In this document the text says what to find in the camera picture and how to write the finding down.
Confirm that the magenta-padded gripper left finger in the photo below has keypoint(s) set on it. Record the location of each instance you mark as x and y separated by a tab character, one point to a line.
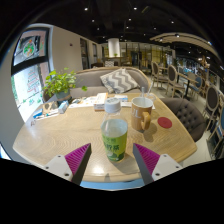
59	165

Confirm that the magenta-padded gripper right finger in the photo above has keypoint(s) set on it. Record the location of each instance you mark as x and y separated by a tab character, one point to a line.
165	165

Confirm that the clear green-labelled drink bottle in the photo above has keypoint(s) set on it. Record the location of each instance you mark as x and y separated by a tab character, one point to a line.
114	133

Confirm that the flat round red coaster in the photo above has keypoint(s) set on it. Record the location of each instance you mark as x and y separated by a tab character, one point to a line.
164	122

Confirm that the grey tufted armchair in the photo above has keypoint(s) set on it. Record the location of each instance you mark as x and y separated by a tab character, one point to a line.
186	115

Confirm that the tan ceramic mug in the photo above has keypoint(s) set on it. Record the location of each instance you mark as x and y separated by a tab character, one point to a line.
137	115

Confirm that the small wooden stand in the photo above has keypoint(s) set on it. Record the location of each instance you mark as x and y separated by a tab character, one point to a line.
49	107

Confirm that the small blue white box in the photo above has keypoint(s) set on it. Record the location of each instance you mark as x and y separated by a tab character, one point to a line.
63	106

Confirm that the printed paper leaflets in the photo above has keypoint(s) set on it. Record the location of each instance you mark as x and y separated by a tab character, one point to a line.
83	101

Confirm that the clear plastic cup with straw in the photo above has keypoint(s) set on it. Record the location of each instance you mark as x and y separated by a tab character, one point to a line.
150	96

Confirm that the white cardboard box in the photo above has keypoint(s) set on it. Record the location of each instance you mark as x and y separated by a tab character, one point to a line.
99	101

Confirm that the green potted plant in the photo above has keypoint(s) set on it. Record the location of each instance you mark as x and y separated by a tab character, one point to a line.
60	81

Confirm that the group of dining chairs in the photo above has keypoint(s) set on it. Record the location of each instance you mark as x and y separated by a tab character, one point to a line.
171	78

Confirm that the grey curved sofa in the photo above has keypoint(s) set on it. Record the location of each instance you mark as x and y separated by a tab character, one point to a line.
88	78

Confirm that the grey white chevron cushion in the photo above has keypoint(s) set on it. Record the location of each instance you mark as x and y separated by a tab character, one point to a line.
118	81

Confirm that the group of ceiling spotlights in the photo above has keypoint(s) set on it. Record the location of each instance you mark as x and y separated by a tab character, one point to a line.
135	8

